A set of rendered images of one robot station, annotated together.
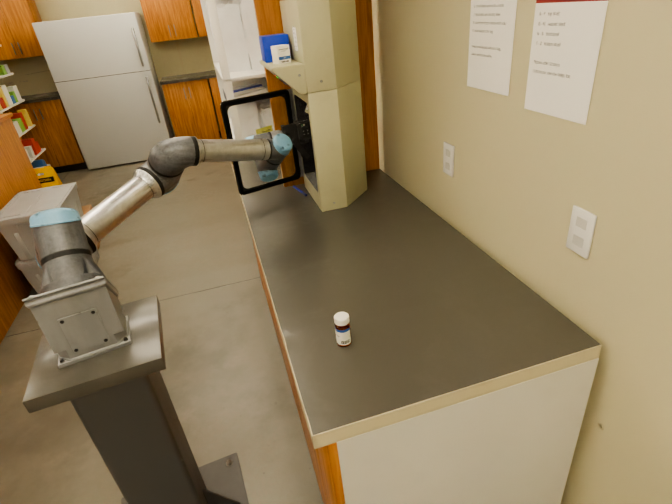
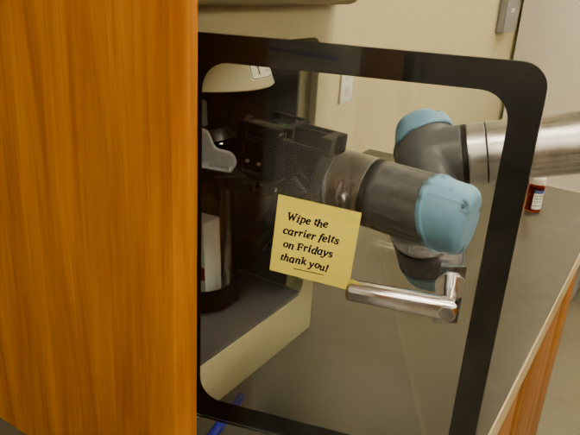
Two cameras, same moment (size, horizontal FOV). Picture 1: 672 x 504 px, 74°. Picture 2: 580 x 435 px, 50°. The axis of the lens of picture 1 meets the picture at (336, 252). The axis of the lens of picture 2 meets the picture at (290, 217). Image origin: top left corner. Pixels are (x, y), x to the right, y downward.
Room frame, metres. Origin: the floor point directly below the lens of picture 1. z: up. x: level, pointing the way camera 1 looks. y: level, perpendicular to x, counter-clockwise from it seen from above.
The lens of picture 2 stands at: (2.29, 0.59, 1.44)
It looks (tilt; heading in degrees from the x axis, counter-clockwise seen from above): 21 degrees down; 225
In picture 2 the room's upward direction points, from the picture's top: 4 degrees clockwise
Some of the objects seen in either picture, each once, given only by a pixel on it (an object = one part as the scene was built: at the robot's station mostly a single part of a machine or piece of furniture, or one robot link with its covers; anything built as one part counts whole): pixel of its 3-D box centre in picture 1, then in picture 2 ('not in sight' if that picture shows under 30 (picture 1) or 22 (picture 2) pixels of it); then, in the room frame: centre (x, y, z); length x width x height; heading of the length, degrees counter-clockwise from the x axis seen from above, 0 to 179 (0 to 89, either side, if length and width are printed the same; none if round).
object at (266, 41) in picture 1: (274, 47); not in sight; (1.89, 0.15, 1.56); 0.10 x 0.10 x 0.09; 13
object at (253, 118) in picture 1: (263, 143); (329, 271); (1.90, 0.26, 1.19); 0.30 x 0.01 x 0.40; 119
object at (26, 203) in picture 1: (46, 220); not in sight; (3.05, 2.09, 0.49); 0.60 x 0.42 x 0.33; 13
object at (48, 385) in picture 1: (101, 346); not in sight; (0.98, 0.68, 0.92); 0.32 x 0.32 x 0.04; 19
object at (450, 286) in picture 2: not in sight; (406, 291); (1.89, 0.34, 1.20); 0.10 x 0.05 x 0.03; 119
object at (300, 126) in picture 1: (297, 133); not in sight; (1.80, 0.10, 1.24); 0.12 x 0.08 x 0.09; 103
